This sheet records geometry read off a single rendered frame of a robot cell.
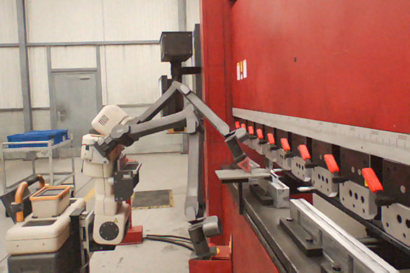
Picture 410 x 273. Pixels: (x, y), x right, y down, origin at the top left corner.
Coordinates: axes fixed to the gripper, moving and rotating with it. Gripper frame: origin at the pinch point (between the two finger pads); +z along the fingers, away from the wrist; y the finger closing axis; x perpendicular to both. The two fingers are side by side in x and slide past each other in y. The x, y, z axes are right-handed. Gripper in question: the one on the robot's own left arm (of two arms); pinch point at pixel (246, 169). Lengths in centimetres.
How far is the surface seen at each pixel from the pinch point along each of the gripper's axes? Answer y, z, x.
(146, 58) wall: 718, -183, 37
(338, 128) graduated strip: -90, -21, -23
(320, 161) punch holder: -78, -12, -17
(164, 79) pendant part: 95, -71, 16
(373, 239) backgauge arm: -62, 30, -24
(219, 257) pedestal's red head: -51, 11, 30
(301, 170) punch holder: -62, -6, -13
